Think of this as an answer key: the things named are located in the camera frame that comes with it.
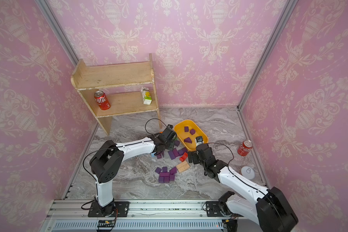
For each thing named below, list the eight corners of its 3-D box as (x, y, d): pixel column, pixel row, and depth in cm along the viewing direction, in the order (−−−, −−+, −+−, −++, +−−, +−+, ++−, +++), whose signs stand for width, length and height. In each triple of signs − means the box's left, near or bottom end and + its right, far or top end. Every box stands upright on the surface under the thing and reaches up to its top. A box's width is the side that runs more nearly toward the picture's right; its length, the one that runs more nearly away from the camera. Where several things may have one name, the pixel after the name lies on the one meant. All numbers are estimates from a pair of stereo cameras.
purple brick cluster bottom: (154, 182, 85) (154, 181, 82) (156, 169, 90) (155, 167, 87) (177, 182, 85) (177, 181, 82) (177, 169, 90) (177, 166, 87)
